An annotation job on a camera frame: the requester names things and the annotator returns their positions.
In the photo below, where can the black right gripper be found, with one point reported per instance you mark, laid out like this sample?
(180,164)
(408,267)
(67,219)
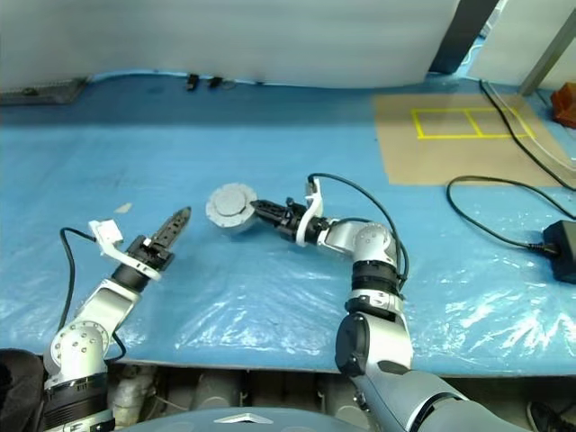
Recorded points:
(288,219)

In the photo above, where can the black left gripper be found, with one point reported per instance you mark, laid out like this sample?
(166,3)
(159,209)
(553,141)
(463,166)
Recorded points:
(150,253)

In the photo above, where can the grey round motor lid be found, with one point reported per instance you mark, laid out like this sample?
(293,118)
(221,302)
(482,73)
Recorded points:
(229,202)

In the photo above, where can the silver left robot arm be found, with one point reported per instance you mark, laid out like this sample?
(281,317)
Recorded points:
(78,344)

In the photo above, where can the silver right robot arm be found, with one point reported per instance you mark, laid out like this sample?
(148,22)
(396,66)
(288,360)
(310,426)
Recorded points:
(373,243)

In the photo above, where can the pale tape scrap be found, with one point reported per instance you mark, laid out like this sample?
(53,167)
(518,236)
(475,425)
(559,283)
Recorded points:
(123,208)

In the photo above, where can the blue plastic table cover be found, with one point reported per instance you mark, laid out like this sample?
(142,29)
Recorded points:
(292,157)

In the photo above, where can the small black clip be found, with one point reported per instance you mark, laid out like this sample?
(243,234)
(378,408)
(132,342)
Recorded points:
(216,82)
(192,82)

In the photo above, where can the grey rounded cylinder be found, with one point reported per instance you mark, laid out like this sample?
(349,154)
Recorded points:
(342,398)
(216,391)

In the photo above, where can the brown cardboard sheet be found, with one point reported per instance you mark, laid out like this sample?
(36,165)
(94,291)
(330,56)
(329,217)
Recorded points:
(432,157)

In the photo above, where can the whitish rounded shape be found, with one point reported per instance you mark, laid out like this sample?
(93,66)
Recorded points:
(123,396)

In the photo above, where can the clear ribbed plastic tray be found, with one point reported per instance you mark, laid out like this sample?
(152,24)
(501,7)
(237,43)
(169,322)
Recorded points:
(40,92)

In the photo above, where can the grey robot torso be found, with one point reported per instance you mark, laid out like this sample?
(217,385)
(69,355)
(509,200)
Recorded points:
(252,420)

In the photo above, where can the small white panel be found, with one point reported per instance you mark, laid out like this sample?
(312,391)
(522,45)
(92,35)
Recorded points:
(508,45)

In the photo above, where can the black power adapter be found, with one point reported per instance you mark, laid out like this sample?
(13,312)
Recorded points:
(562,249)

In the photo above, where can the brown wooden block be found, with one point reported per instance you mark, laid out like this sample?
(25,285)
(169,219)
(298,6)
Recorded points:
(566,103)

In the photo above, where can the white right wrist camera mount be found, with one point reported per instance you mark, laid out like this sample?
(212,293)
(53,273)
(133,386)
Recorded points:
(317,202)

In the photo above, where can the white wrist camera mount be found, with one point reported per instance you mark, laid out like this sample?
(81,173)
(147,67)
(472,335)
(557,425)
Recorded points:
(317,202)
(108,231)

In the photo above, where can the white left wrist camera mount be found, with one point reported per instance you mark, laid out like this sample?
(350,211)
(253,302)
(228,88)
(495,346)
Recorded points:
(108,231)

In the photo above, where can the grey metal post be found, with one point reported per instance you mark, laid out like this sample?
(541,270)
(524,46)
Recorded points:
(549,49)

